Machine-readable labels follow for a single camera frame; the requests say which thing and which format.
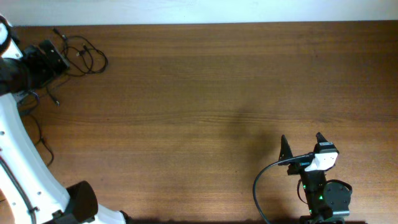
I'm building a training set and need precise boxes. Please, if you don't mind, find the black cable bundle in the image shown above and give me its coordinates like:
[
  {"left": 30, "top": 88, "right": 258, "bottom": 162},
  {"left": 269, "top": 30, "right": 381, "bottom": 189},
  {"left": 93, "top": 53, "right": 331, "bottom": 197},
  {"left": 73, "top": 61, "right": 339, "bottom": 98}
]
[{"left": 62, "top": 35, "right": 109, "bottom": 78}]

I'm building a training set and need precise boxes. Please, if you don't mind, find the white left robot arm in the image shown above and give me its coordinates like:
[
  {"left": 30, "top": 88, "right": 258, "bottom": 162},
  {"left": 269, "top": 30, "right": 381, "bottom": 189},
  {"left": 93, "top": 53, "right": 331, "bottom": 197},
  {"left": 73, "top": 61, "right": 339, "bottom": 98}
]
[{"left": 1, "top": 17, "right": 133, "bottom": 223}]

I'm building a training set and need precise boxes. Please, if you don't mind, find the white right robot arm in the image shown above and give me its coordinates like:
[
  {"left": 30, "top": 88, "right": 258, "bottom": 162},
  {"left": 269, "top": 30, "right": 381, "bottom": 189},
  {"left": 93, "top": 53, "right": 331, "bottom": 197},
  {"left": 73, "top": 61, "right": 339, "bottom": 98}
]
[{"left": 279, "top": 133, "right": 353, "bottom": 223}]

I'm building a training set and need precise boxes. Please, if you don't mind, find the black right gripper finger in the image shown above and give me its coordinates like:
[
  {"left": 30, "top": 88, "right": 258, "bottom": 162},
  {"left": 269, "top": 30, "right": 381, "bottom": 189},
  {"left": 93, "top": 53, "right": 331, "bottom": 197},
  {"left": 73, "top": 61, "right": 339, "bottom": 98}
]
[
  {"left": 316, "top": 132, "right": 328, "bottom": 144},
  {"left": 278, "top": 134, "right": 293, "bottom": 166}
]

